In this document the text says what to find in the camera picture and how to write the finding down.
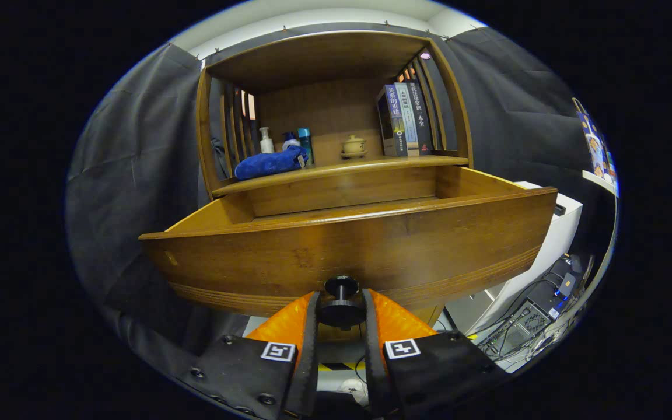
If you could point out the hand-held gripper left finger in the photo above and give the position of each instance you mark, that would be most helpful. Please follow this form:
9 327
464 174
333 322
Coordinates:
266 373

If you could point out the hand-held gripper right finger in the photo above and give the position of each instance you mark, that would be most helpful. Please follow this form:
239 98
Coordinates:
429 373

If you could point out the white box cabinet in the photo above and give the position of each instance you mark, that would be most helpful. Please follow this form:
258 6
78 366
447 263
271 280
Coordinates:
546 245

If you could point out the wooden countertop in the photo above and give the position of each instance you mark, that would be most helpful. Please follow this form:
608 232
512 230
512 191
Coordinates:
336 169

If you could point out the white round object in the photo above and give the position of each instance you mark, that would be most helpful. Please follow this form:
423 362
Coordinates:
352 389

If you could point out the black computer tower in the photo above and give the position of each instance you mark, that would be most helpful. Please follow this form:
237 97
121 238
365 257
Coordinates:
537 318

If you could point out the folded blue towel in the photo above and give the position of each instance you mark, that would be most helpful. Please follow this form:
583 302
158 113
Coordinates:
269 164

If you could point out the small black box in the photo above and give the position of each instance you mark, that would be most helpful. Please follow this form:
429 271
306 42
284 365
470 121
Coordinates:
560 209

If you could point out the white pump bottle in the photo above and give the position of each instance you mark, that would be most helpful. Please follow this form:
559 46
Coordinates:
266 143

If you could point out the white blue-capped lotion bottle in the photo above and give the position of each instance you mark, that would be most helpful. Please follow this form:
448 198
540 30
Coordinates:
291 141

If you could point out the teal plastic bottle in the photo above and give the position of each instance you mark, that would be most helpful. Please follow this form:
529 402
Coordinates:
305 140

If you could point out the beige lidded teacup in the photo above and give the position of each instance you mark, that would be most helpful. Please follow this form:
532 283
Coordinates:
353 146

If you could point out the light grey spine book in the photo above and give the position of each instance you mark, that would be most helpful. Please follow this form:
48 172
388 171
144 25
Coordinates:
410 122

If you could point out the blue spine book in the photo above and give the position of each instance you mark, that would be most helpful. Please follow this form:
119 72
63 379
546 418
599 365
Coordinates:
393 122

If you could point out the white side shelf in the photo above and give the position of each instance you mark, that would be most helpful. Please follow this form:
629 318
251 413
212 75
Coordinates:
601 182

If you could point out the blue dotted gift bag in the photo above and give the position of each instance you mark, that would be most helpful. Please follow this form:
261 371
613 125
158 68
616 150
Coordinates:
591 140

